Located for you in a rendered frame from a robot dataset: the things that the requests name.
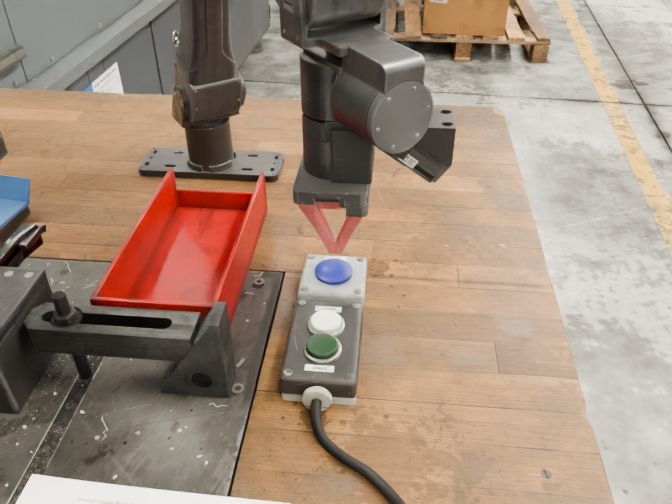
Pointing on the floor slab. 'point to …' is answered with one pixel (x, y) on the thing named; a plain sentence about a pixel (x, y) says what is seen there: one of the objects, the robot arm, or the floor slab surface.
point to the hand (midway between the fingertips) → (335, 244)
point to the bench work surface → (270, 386)
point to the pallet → (519, 24)
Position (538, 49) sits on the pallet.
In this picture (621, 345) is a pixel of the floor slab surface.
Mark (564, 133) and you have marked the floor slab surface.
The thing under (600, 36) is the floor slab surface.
